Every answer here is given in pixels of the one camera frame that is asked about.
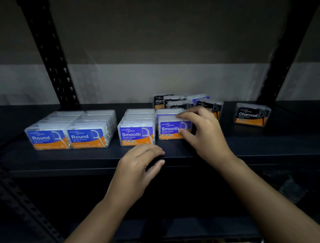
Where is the pack of clear plastic bottles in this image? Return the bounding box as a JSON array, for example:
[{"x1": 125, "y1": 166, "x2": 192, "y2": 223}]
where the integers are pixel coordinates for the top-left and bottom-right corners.
[{"x1": 265, "y1": 170, "x2": 320, "y2": 208}]

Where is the dark metal shelf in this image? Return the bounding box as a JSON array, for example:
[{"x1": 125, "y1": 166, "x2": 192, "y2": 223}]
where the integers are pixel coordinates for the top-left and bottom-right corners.
[{"x1": 0, "y1": 0, "x2": 320, "y2": 243}]

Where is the person's left hand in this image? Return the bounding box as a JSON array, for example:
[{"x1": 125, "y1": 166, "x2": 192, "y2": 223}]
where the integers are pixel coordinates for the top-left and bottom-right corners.
[{"x1": 104, "y1": 144, "x2": 165, "y2": 208}]

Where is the person's left forearm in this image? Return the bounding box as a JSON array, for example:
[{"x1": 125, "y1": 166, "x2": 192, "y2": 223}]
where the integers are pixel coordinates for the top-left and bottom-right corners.
[{"x1": 64, "y1": 198, "x2": 130, "y2": 243}]

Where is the person's right hand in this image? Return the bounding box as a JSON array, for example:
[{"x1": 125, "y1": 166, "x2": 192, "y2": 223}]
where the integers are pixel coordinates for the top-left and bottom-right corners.
[{"x1": 176, "y1": 106, "x2": 238, "y2": 171}]

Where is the blue label dental floss box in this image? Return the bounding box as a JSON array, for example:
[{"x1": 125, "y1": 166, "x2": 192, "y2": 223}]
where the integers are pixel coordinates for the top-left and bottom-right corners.
[{"x1": 158, "y1": 114, "x2": 193, "y2": 141}]

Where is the black label dental floss box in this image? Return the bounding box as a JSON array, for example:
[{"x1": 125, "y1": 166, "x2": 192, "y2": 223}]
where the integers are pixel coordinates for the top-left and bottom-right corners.
[{"x1": 153, "y1": 94, "x2": 174, "y2": 110}]

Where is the person's right forearm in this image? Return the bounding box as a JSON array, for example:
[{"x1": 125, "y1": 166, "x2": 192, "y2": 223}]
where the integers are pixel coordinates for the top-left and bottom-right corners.
[{"x1": 217, "y1": 156, "x2": 320, "y2": 243}]

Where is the group of floss boxes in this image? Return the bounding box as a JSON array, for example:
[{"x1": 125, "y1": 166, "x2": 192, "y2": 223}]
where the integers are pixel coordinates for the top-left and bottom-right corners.
[{"x1": 24, "y1": 94, "x2": 272, "y2": 151}]

